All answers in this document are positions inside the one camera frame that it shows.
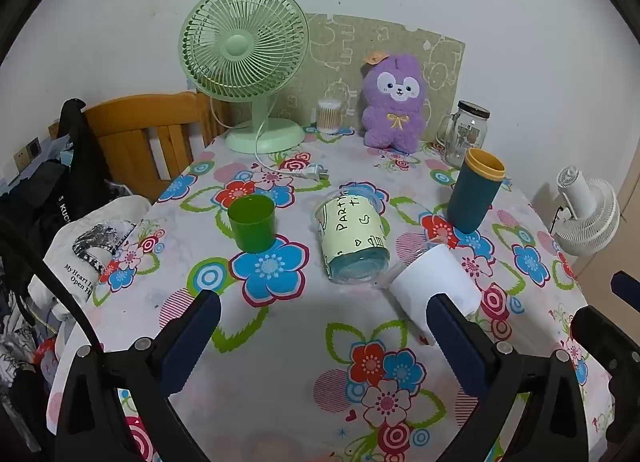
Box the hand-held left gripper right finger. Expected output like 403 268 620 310
425 293 591 462

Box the black bag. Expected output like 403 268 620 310
0 98 116 253

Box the purple plush toy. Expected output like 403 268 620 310
361 53 431 152

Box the glass jar mug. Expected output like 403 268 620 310
436 100 491 169

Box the white cup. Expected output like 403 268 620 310
389 244 482 338

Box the white printed tote bag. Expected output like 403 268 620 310
27 194 151 323

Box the green desk fan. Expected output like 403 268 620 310
178 0 310 155

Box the white fan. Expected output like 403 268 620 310
550 165 621 257

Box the clear cup with printed sleeve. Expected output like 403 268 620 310
314 187 391 285

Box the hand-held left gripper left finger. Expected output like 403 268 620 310
54 289 222 462

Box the wall socket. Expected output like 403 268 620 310
12 137 43 175

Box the wooden chair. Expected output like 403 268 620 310
82 90 231 203

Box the cotton swab container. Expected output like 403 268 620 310
315 98 346 135

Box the green patterned board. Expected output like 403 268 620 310
285 13 467 143

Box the green plastic cup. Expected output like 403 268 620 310
227 194 277 254

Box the teal cup with yellow rim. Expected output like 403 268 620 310
446 148 507 234

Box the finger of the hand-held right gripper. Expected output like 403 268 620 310
611 270 640 305
570 306 640 445

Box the pile of clothes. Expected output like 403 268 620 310
0 292 66 462

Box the white power cable with plug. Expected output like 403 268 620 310
209 94 331 183

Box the floral tablecloth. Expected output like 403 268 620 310
47 134 621 462

